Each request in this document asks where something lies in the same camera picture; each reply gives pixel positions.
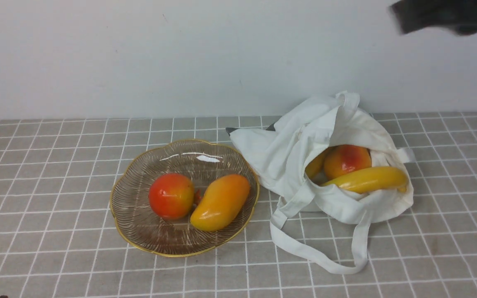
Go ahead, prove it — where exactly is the yellow-orange mango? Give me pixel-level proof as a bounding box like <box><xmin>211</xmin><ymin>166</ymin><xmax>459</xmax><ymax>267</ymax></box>
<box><xmin>190</xmin><ymin>174</ymin><xmax>251</xmax><ymax>232</ymax></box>

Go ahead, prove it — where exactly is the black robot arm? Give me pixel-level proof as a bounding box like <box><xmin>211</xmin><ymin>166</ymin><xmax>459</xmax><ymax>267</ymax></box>
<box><xmin>389</xmin><ymin>0</ymin><xmax>477</xmax><ymax>36</ymax></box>

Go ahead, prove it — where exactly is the white cloth bag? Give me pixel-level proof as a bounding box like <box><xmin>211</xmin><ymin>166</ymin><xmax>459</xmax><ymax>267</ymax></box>
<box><xmin>226</xmin><ymin>92</ymin><xmax>416</xmax><ymax>275</ymax></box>

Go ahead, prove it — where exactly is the small red fruit in bowl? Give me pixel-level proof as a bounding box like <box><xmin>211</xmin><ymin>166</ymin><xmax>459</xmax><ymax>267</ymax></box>
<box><xmin>194</xmin><ymin>189</ymin><xmax>202</xmax><ymax>206</ymax></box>

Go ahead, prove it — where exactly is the gold-rimmed glass fruit bowl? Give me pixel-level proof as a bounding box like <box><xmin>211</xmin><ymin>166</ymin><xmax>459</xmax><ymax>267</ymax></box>
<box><xmin>110</xmin><ymin>139</ymin><xmax>261</xmax><ymax>258</ymax></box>

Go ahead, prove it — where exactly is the yellow fruit behind peach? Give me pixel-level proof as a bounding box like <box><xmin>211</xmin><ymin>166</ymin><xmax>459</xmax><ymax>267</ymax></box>
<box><xmin>305</xmin><ymin>147</ymin><xmax>333</xmax><ymax>180</ymax></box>

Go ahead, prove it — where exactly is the red-orange peach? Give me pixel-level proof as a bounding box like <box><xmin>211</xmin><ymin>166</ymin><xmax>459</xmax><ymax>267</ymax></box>
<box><xmin>148</xmin><ymin>173</ymin><xmax>195</xmax><ymax>220</ymax></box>

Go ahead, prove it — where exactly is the yellow banana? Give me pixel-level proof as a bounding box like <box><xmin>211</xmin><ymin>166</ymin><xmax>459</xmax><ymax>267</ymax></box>
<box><xmin>320</xmin><ymin>166</ymin><xmax>409</xmax><ymax>194</ymax></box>

